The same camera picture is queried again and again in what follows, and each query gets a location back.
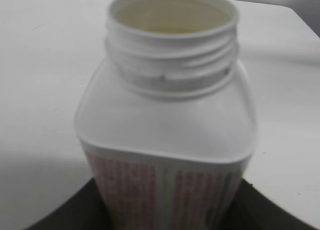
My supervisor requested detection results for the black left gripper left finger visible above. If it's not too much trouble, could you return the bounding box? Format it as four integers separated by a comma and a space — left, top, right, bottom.
28, 179, 114, 230

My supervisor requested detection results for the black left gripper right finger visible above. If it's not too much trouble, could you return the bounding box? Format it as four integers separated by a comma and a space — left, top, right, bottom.
228, 180, 315, 230

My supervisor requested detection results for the white square yogurt bottle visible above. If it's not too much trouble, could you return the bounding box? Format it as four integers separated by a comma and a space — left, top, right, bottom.
74, 0, 257, 229

